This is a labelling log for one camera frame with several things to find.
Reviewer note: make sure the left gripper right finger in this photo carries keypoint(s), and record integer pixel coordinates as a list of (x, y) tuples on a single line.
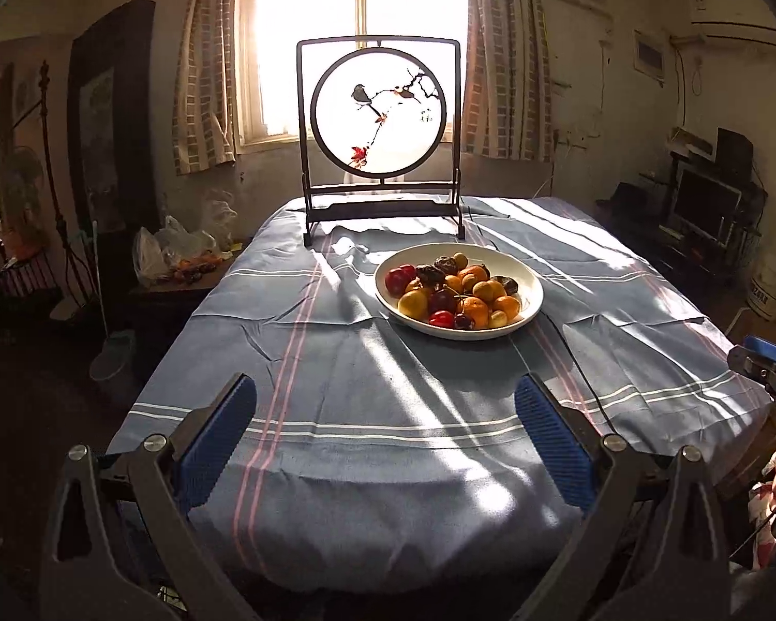
[(651, 542)]

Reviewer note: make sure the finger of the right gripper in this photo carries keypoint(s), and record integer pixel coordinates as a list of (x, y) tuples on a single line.
[(755, 359)]

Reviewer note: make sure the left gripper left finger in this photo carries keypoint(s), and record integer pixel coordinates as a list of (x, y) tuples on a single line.
[(119, 543)]

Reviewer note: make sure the orange tomato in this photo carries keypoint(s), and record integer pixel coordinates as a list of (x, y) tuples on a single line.
[(415, 284), (509, 305)]

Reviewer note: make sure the large orange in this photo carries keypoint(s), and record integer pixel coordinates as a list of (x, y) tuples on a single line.
[(477, 311)]

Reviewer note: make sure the small mandarin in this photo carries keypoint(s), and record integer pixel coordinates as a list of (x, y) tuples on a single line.
[(476, 270), (454, 282)]

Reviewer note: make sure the dark plum front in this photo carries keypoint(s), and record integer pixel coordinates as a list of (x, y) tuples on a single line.
[(462, 322)]

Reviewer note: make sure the dark red apple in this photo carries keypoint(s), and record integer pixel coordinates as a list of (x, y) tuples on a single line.
[(443, 299)]

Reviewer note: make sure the large yellow-orange tomato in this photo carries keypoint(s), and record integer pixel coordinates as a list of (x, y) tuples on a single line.
[(414, 304)]

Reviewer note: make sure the orange tomato back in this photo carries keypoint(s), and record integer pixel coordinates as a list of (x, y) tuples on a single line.
[(415, 284)]

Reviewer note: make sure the red cherry tomato back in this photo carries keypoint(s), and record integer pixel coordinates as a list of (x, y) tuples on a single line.
[(442, 319)]

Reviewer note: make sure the red cherry tomato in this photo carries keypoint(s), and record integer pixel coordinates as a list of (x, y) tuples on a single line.
[(409, 270), (442, 319)]

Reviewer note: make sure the dark shelf with monitor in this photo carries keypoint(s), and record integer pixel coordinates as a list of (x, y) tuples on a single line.
[(701, 216)]

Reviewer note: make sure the dark passion fruit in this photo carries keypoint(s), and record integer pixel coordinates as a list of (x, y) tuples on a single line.
[(509, 284)]

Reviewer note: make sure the small longan front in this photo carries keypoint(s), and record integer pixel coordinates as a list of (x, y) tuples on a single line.
[(498, 319)]

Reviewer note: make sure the small longan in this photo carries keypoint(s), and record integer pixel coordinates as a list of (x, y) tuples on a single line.
[(498, 319), (468, 281), (460, 259)]

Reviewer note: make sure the black coat stand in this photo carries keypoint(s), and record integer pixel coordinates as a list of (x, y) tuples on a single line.
[(40, 271)]

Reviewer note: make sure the white oval plate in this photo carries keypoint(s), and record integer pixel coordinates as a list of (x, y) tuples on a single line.
[(459, 293)]

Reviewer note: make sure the blue striped tablecloth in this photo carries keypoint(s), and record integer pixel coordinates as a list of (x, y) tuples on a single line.
[(383, 459)]

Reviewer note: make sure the plastic bags on side table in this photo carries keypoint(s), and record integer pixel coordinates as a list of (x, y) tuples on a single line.
[(175, 254)]

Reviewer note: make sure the small longan back left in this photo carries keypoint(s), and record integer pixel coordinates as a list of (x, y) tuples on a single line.
[(468, 281)]

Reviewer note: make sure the small mandarin in plate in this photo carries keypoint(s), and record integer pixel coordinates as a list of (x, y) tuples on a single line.
[(454, 282)]

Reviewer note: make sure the small longan back right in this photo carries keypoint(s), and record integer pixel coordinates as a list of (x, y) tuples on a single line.
[(460, 259)]

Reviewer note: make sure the dried brown fruit middle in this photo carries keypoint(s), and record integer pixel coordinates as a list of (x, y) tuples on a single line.
[(447, 265)]

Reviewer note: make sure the dried brown fruit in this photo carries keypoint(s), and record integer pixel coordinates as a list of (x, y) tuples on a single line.
[(430, 276), (447, 265)]

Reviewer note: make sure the dried brown fruit front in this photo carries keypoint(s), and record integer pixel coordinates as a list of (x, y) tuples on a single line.
[(430, 276)]

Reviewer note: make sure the white air conditioner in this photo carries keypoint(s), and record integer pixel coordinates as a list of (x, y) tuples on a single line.
[(748, 21)]

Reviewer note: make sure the right window curtain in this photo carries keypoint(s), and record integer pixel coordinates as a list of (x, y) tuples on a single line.
[(507, 92)]

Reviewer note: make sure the window curtain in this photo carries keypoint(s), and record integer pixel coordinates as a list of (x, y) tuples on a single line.
[(203, 106), (507, 92)]

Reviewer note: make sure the left window curtain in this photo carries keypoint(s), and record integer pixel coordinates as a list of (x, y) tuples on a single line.
[(203, 106)]

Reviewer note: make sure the round painted screen stand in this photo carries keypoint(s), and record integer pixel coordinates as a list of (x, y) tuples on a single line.
[(379, 128)]

